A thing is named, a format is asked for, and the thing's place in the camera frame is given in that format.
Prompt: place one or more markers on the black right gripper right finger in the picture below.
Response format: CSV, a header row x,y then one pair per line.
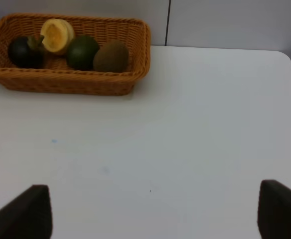
x,y
274,210

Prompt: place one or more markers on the dark purple mangosteen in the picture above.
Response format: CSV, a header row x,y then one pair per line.
x,y
27,52

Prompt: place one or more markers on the green lime fruit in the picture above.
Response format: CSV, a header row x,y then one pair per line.
x,y
81,52

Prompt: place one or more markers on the orange peach fruit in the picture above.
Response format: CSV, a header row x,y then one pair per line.
x,y
58,34

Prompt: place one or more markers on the orange wicker basket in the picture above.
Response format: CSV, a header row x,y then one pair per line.
x,y
55,76

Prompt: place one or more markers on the brown kiwi fruit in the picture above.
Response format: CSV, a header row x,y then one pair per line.
x,y
112,57

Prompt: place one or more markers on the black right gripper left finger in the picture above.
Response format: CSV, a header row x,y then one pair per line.
x,y
28,216

